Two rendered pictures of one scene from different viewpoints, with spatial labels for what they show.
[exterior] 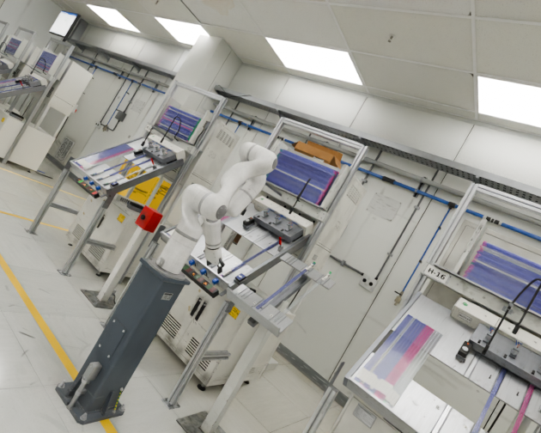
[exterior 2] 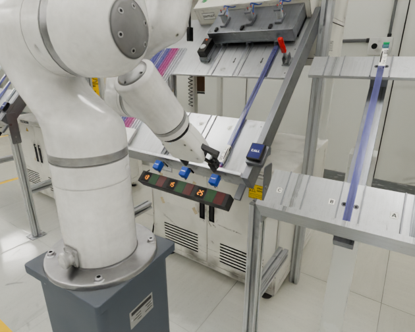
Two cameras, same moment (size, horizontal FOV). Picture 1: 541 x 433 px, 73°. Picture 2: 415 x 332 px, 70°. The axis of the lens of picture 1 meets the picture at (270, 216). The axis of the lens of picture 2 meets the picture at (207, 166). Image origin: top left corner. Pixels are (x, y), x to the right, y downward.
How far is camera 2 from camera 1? 1.27 m
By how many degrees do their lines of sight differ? 21
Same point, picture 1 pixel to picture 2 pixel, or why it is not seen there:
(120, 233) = not seen: hidden behind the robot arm
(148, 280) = (74, 312)
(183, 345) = (214, 257)
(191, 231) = (84, 143)
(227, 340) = (271, 234)
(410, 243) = not seen: outside the picture
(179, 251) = (95, 209)
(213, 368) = not seen: hidden behind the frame
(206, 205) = (65, 33)
